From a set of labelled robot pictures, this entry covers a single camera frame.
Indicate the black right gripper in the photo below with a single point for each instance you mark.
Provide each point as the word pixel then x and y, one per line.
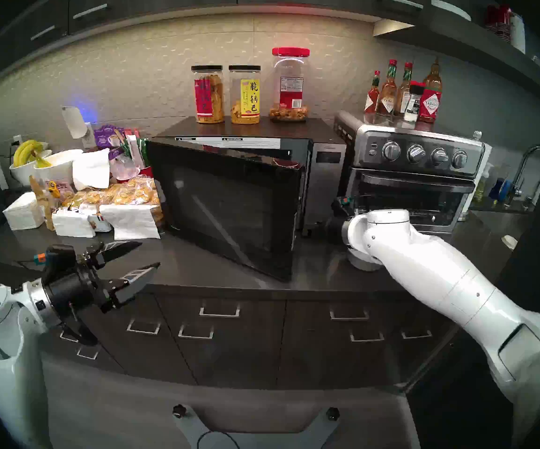
pixel 334 230

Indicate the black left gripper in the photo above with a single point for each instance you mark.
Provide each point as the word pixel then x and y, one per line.
pixel 71 286

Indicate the small white bowl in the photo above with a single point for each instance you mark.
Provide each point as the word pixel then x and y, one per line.
pixel 361 264

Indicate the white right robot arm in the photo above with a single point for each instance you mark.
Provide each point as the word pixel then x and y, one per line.
pixel 438 275

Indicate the black silver microwave oven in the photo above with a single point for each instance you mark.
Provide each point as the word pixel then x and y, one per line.
pixel 328 186

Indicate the white plate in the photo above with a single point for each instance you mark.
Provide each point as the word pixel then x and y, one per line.
pixel 450 8

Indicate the large white tissue sheet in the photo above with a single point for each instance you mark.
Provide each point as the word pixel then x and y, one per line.
pixel 129 221

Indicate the white box tricolour mark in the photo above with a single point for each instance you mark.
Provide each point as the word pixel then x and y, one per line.
pixel 101 223

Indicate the small white tissue pack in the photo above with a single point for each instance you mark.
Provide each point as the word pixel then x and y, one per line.
pixel 71 223

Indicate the basket of wrapped cakes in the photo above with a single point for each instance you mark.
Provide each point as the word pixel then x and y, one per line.
pixel 134 193

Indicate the crumpled white paper napkin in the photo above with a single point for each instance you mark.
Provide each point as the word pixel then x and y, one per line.
pixel 92 170

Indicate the white napkin stack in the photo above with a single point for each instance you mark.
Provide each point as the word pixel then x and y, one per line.
pixel 22 212

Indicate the bunch of drink sachets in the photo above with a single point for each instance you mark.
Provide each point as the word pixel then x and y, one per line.
pixel 135 148

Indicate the large white bowl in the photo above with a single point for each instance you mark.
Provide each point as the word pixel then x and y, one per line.
pixel 61 165

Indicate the stainless steel toaster oven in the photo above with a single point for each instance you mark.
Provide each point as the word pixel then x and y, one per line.
pixel 419 139

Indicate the small red hot sauce bottle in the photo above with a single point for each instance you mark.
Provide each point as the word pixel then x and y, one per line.
pixel 372 97

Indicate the white fruit bowl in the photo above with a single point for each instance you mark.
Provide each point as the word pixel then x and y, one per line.
pixel 19 174

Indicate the brown hot sauce bottle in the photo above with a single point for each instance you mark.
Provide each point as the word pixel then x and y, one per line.
pixel 388 97

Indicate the black lid spice shaker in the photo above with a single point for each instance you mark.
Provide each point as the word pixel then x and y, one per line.
pixel 413 104

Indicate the clear jar red lid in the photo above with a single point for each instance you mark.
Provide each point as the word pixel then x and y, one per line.
pixel 290 85

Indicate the black base knob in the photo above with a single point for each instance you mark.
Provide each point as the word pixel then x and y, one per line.
pixel 179 411
pixel 332 414

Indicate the bunch of yellow bananas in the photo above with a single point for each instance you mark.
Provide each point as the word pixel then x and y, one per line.
pixel 24 151

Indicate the clear soap bottle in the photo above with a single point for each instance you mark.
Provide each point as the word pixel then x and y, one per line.
pixel 483 186

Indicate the green hot sauce bottle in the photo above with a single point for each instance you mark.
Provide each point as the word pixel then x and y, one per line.
pixel 404 90

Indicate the snack jar yellow label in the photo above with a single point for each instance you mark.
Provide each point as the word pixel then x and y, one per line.
pixel 245 97

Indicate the large Tabasco sauce bottle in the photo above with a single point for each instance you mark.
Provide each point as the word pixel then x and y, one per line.
pixel 431 97

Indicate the white paper cup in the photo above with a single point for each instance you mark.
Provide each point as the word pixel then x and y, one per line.
pixel 509 241

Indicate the snack jar pink label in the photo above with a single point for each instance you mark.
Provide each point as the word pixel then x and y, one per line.
pixel 208 97

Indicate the chrome sink faucet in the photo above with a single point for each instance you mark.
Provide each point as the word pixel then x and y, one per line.
pixel 527 160

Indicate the stack of red cups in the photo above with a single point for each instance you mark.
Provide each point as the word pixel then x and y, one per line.
pixel 498 22

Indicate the white can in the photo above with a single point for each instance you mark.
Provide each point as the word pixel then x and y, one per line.
pixel 518 32

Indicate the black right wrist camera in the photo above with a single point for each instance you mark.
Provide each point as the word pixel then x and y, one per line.
pixel 342 206

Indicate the white wall outlet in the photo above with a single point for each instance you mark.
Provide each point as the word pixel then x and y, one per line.
pixel 90 137
pixel 17 140

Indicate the white wall night light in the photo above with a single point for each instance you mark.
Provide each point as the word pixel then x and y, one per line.
pixel 73 123

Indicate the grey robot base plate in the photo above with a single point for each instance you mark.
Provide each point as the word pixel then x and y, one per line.
pixel 190 431

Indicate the dark wall shelf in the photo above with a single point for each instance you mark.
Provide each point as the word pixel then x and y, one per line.
pixel 462 36

